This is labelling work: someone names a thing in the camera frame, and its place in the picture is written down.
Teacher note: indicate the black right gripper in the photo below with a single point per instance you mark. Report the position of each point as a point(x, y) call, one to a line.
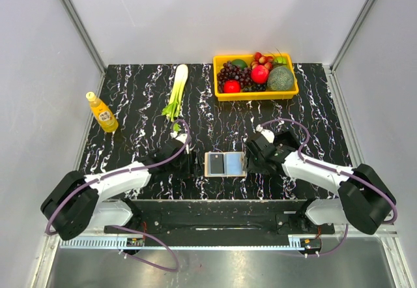
point(251, 165)

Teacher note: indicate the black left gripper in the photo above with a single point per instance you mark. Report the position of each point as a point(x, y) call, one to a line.
point(192, 170)

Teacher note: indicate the beige leather card holder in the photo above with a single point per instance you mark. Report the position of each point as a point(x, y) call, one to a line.
point(234, 162)

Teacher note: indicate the black credit card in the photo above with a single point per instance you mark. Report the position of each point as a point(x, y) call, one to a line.
point(216, 163)

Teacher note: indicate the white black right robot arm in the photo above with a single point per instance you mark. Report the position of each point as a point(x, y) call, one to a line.
point(361, 199)

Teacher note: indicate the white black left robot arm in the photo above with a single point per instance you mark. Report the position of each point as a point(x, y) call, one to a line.
point(81, 201)

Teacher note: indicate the green white leek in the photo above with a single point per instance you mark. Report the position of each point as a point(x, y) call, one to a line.
point(172, 110)

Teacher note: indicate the dark blue grape bunch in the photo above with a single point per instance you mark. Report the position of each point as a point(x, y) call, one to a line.
point(254, 88)

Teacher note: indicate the green netted melon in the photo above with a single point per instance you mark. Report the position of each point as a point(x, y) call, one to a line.
point(280, 79)

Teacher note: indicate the large red apple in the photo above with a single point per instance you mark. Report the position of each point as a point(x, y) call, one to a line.
point(259, 74)

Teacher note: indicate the red purple grape bunch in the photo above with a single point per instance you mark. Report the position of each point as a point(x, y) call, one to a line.
point(228, 71)

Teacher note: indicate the yellow juice bottle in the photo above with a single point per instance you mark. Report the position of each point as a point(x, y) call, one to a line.
point(103, 115)

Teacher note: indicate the red cherry cluster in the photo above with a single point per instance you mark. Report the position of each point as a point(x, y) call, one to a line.
point(263, 60)

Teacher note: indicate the dark green avocado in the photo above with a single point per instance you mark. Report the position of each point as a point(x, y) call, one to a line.
point(239, 63)

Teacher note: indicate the bright green apple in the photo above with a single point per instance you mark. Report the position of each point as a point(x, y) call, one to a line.
point(280, 61)

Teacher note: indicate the yellow plastic fruit bin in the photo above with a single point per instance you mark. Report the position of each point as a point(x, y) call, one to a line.
point(218, 62)

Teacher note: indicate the black metal base plate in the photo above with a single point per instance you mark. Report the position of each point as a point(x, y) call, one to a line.
point(214, 205)

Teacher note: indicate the aluminium frame rail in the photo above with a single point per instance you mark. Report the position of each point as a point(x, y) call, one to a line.
point(69, 226)

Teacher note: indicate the white slotted cable duct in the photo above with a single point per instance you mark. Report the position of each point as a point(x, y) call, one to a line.
point(124, 242)

